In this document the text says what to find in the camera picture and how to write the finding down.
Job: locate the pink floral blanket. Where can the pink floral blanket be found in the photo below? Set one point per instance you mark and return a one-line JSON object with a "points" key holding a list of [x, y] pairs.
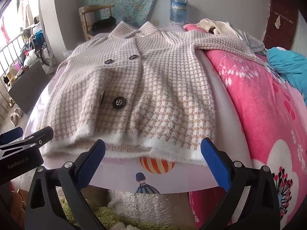
{"points": [[251, 100]]}

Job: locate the white wall outlet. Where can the white wall outlet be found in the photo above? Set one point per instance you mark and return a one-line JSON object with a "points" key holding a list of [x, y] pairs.
{"points": [[156, 23]]}

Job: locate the beige houndstooth knit coat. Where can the beige houndstooth knit coat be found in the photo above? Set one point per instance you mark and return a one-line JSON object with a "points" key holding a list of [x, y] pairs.
{"points": [[156, 88]]}

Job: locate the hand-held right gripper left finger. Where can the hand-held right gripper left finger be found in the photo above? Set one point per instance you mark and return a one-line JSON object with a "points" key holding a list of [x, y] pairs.
{"points": [[92, 163]]}

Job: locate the beige garment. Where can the beige garment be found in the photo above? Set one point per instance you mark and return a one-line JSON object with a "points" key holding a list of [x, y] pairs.
{"points": [[206, 24]]}

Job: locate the grey white garment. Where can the grey white garment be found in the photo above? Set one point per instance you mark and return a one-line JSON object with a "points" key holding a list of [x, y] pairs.
{"points": [[249, 38]]}

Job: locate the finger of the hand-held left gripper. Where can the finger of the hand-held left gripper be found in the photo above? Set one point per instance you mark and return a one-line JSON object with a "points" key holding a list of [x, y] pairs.
{"points": [[12, 134], [42, 135]]}

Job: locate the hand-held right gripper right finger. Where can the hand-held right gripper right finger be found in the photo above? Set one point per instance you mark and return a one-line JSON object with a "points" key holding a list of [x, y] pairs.
{"points": [[215, 165]]}

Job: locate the large blue water jug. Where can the large blue water jug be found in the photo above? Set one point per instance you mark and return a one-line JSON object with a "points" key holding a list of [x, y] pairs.
{"points": [[178, 10]]}

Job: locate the teal floral hanging cloth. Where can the teal floral hanging cloth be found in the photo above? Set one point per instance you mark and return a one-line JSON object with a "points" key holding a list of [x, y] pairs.
{"points": [[129, 0]]}

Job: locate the wheelchair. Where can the wheelchair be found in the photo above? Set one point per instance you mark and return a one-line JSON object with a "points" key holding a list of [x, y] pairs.
{"points": [[43, 52]]}

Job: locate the teal blanket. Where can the teal blanket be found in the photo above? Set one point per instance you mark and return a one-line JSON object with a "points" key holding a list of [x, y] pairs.
{"points": [[290, 64]]}

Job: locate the black cloth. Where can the black cloth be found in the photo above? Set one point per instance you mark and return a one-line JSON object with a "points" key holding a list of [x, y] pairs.
{"points": [[104, 22]]}

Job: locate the wooden chair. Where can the wooden chair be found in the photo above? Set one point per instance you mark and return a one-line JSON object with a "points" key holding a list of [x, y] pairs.
{"points": [[84, 16]]}

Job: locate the dark flat panel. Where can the dark flat panel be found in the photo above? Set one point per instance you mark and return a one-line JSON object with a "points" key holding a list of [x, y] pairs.
{"points": [[26, 88]]}

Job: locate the pale cloth hanging on hook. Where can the pale cloth hanging on hook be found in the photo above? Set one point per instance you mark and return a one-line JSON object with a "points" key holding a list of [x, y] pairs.
{"points": [[278, 22]]}

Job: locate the dark red wooden door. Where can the dark red wooden door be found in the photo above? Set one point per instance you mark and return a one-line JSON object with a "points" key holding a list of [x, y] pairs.
{"points": [[285, 31]]}

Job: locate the pale slipper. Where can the pale slipper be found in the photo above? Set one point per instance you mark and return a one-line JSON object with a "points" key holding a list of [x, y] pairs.
{"points": [[17, 112], [14, 120]]}

